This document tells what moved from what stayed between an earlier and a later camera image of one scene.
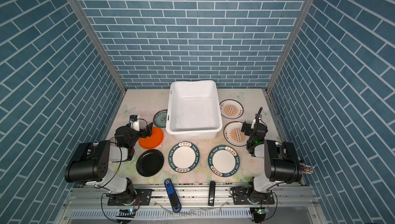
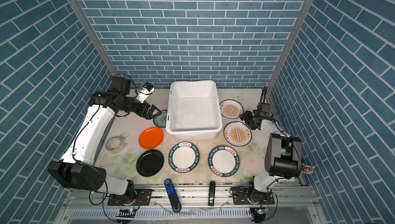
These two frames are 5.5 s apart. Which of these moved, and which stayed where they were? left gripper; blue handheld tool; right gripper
Moved: right gripper; left gripper
Stayed: blue handheld tool
